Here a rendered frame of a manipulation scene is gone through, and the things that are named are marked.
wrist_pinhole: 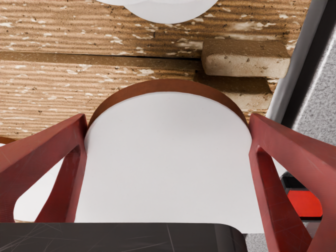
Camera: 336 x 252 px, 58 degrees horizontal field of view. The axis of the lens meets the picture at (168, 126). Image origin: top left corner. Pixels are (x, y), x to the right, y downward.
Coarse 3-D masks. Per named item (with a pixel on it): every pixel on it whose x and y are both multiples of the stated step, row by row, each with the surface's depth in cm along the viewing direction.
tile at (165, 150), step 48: (144, 96) 11; (192, 96) 11; (96, 144) 12; (144, 144) 12; (192, 144) 12; (240, 144) 13; (96, 192) 15; (144, 192) 15; (192, 192) 15; (240, 192) 15
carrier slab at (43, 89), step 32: (0, 64) 23; (32, 64) 23; (64, 64) 24; (96, 64) 24; (128, 64) 24; (160, 64) 24; (192, 64) 24; (0, 96) 26; (32, 96) 26; (64, 96) 26; (96, 96) 26; (0, 128) 28; (32, 128) 28
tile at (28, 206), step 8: (0, 144) 28; (48, 176) 31; (40, 184) 32; (48, 184) 32; (32, 192) 33; (40, 192) 33; (48, 192) 33; (24, 200) 34; (32, 200) 34; (40, 200) 34; (16, 208) 35; (24, 208) 35; (32, 208) 35; (40, 208) 35; (16, 216) 36; (24, 216) 37; (32, 216) 37
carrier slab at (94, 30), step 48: (0, 0) 20; (48, 0) 20; (96, 0) 20; (240, 0) 20; (288, 0) 20; (0, 48) 23; (48, 48) 23; (96, 48) 23; (144, 48) 23; (192, 48) 23; (288, 48) 23
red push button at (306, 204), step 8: (288, 192) 36; (296, 192) 36; (304, 192) 36; (296, 200) 37; (304, 200) 37; (312, 200) 37; (296, 208) 39; (304, 208) 39; (312, 208) 39; (320, 208) 39; (312, 216) 40
